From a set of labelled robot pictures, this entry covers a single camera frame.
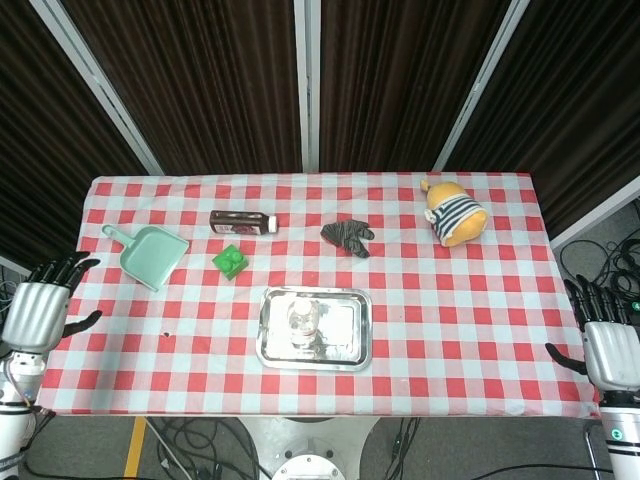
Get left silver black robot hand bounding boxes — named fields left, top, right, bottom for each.
left=0, top=251, right=104, bottom=354

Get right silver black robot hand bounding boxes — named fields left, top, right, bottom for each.
left=544, top=273, right=640, bottom=394

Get transparent plastic water bottle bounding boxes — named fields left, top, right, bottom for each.
left=284, top=297, right=321, bottom=351

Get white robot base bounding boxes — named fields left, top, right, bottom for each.
left=234, top=417, right=381, bottom=480

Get red white checkered tablecloth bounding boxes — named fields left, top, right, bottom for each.
left=34, top=172, right=601, bottom=419

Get brown bottle white cap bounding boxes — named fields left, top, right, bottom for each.
left=208, top=209, right=279, bottom=236

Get stainless steel tray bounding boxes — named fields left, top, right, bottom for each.
left=255, top=285, right=375, bottom=374

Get black power box green lights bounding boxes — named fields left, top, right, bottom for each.
left=619, top=294, right=640, bottom=327

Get mint green dustpan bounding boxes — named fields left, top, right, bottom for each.
left=101, top=224, right=192, bottom=293

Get dark ribbed partition panel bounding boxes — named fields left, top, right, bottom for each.
left=0, top=0, right=151, bottom=281
left=319, top=0, right=511, bottom=174
left=444, top=0, right=640, bottom=236
left=62, top=0, right=304, bottom=175

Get green toy block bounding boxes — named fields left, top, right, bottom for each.
left=211, top=244, right=250, bottom=280

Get yellow plush toy striped shirt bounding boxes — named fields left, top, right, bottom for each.
left=419, top=178, right=490, bottom=249

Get dark striped work glove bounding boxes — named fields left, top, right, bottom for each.
left=320, top=218, right=376, bottom=259

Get grey floor cable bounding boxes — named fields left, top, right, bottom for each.
left=0, top=264, right=24, bottom=321

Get white partition frame rail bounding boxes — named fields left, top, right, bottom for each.
left=549, top=187, right=640, bottom=251
left=0, top=254, right=36, bottom=276

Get black floor cable tangle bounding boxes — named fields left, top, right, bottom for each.
left=559, top=234, right=640, bottom=306

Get black cable bundle under table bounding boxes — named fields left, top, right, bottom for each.
left=144, top=417, right=266, bottom=480

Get black cable with connector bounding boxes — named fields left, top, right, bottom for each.
left=369, top=417, right=422, bottom=480

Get white partition frame post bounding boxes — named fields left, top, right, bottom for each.
left=432, top=0, right=531, bottom=172
left=28, top=0, right=165, bottom=176
left=292, top=0, right=321, bottom=174

